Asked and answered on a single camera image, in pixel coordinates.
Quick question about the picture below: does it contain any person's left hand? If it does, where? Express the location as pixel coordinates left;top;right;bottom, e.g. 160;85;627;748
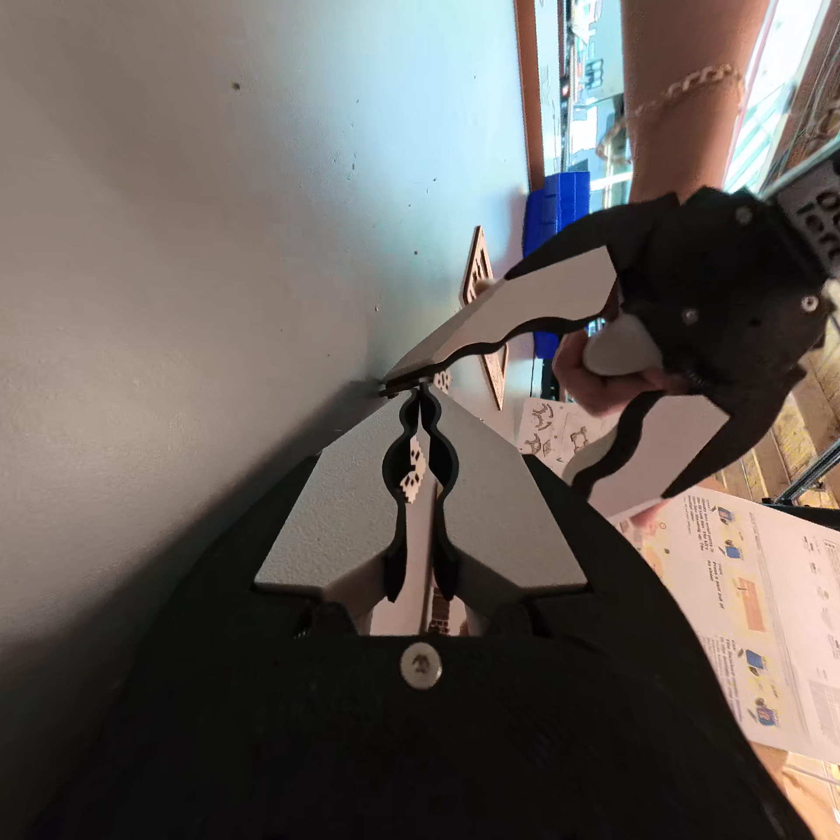
553;327;690;534

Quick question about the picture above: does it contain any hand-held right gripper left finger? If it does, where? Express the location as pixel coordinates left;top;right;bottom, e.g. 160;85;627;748
254;391;421;632

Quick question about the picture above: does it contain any gold chain bracelet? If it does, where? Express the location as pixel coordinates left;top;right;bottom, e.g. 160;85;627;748
596;63;747;160

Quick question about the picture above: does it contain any wooden tower model spire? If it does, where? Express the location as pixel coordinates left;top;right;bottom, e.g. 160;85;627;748
427;586;471;636

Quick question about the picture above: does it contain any person's left forearm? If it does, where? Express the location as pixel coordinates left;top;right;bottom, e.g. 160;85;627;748
620;0;770;206

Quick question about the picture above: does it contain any blue plastic container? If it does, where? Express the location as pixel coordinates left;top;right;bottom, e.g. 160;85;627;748
523;172;592;361

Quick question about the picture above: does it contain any printed instruction poster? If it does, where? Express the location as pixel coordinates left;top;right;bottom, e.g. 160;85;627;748
610;486;840;767

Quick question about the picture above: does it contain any wooden sheet with square hole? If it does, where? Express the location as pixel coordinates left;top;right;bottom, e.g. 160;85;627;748
459;226;510;412

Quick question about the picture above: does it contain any grey desk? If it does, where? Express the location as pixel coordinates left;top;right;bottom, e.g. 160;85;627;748
0;0;546;840

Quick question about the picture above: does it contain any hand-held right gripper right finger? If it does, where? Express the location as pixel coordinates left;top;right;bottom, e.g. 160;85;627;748
421;386;588;632

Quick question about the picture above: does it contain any toothed-edge square wooden plate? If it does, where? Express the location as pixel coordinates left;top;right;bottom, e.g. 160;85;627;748
402;436;428;505

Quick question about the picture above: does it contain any folded assembly leaflet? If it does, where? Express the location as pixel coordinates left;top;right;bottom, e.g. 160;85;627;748
515;397;621;481

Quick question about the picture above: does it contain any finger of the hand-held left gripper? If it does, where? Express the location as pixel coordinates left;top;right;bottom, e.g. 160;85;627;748
561;392;732;521
379;247;619;398

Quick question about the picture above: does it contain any cardboard backing board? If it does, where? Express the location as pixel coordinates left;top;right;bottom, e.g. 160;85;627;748
755;742;840;840

